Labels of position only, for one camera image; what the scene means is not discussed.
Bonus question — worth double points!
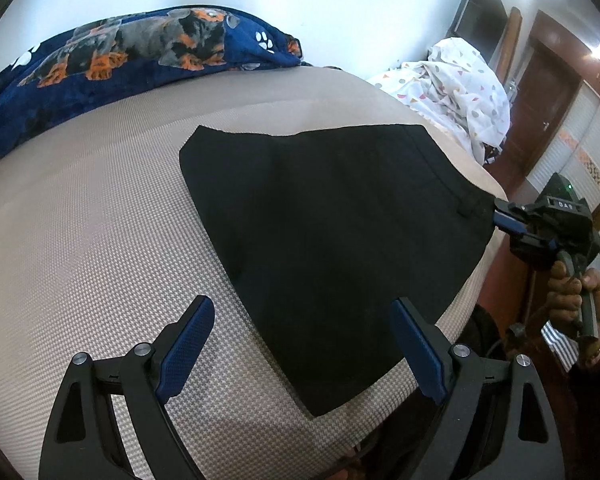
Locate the beige bed cover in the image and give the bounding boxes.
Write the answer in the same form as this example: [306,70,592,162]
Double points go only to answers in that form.
[0,65,511,480]

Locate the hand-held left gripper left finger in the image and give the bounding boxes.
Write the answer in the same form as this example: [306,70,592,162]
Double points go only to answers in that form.
[39,295,216,480]

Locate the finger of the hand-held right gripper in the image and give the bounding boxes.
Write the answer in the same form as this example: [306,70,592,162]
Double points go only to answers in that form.
[494,198,536,218]
[493,212,531,237]

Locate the person's right hand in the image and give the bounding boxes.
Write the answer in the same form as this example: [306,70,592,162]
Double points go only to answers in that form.
[546,259,600,361]

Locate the wall mounted television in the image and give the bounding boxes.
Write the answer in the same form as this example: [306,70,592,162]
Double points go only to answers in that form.
[452,0,510,68]

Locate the white wardrobe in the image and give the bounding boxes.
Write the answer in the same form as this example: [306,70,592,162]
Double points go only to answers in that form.
[525,80,600,233]

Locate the white confetti print sheet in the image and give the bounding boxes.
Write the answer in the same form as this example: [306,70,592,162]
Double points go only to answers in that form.
[367,37,511,161]

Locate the navy dog print blanket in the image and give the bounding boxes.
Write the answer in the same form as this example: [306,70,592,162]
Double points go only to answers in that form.
[0,6,303,161]

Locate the striped cloth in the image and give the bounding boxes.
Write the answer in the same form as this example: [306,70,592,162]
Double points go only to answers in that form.
[540,322,583,373]

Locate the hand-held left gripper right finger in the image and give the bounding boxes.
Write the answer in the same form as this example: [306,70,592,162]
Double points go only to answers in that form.
[389,297,567,480]

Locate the brown wooden door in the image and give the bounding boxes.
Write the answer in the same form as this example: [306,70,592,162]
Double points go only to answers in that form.
[495,10,596,196]

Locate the wooden frame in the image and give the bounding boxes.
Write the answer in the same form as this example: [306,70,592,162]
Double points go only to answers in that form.
[497,7,523,86]

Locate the black pants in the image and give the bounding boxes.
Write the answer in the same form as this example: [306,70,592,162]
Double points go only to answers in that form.
[179,122,508,417]

